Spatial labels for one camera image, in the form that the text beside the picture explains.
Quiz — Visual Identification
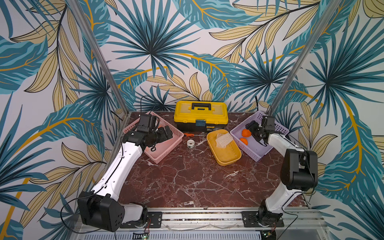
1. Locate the orange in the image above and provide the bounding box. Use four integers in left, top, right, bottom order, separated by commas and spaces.
242, 129, 252, 138
240, 138, 249, 146

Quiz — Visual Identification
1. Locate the white foam net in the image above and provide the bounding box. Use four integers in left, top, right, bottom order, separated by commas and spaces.
216, 133, 233, 142
216, 138, 231, 148

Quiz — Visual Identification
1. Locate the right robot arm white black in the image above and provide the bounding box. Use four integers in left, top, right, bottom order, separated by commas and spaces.
246, 116, 318, 227

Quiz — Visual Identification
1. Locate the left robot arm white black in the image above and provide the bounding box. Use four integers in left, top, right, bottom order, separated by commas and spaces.
78, 127, 173, 232

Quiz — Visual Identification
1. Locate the pink plastic basket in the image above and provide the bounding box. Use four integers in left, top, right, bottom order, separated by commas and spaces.
119, 113, 184, 164

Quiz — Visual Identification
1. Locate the white tape roll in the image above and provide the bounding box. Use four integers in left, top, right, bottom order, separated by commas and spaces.
187, 139, 195, 149

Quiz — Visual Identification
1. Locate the yellow oval tray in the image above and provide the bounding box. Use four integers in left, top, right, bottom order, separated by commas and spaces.
207, 129, 242, 166

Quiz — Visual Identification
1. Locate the yellow black toolbox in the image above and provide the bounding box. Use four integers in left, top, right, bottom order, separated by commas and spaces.
174, 101, 229, 132

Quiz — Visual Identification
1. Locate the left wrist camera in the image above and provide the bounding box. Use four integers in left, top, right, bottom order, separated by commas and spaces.
136, 114, 159, 133

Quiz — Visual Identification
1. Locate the orange handled screwdriver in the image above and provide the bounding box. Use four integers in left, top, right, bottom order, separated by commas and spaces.
184, 133, 207, 138

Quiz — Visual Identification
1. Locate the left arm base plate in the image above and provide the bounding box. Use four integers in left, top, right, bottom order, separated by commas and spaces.
120, 212, 163, 229

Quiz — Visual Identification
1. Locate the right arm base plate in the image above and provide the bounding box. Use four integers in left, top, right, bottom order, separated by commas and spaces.
241, 211, 285, 228

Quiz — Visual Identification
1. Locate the front aluminium rail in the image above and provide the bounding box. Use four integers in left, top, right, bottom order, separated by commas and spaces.
70, 206, 331, 240

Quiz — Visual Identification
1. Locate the right aluminium frame post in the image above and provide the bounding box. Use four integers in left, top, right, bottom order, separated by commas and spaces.
267, 0, 342, 117

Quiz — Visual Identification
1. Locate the aluminium frame post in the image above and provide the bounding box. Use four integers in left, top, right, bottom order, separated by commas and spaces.
67, 0, 130, 116
267, 0, 342, 117

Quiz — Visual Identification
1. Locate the left aluminium frame post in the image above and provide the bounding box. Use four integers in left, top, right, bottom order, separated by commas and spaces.
67, 0, 130, 116

